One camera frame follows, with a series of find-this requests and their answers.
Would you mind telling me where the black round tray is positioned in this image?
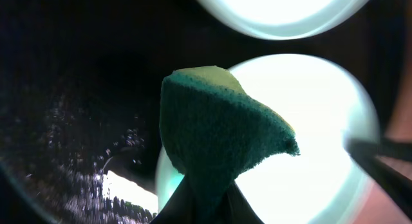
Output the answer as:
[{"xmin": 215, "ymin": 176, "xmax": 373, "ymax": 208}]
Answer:
[{"xmin": 1, "ymin": 0, "xmax": 407, "ymax": 223}]

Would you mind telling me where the mint plate front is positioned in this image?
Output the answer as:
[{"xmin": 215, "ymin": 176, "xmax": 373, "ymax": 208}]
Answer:
[{"xmin": 156, "ymin": 54, "xmax": 380, "ymax": 223}]

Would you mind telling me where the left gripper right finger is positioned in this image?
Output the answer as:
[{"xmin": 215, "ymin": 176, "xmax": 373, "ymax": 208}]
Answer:
[{"xmin": 220, "ymin": 182, "xmax": 263, "ymax": 224}]

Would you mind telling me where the green sponge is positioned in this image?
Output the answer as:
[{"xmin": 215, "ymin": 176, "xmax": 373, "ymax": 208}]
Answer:
[{"xmin": 159, "ymin": 66, "xmax": 300, "ymax": 221}]

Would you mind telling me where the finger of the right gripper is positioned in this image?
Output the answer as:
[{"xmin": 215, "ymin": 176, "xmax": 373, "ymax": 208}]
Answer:
[
  {"xmin": 345, "ymin": 138, "xmax": 411, "ymax": 218},
  {"xmin": 378, "ymin": 138, "xmax": 412, "ymax": 162}
]

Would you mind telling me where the mint plate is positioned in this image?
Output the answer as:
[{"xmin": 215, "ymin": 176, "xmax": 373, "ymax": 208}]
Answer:
[
  {"xmin": 197, "ymin": 0, "xmax": 369, "ymax": 41},
  {"xmin": 156, "ymin": 54, "xmax": 380, "ymax": 223}
]

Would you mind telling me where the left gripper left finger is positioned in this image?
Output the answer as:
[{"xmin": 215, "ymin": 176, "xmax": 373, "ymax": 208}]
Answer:
[{"xmin": 151, "ymin": 176, "xmax": 195, "ymax": 224}]

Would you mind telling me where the mint plate rear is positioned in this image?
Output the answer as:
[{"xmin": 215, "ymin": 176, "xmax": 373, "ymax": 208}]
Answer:
[{"xmin": 197, "ymin": 0, "xmax": 369, "ymax": 41}]

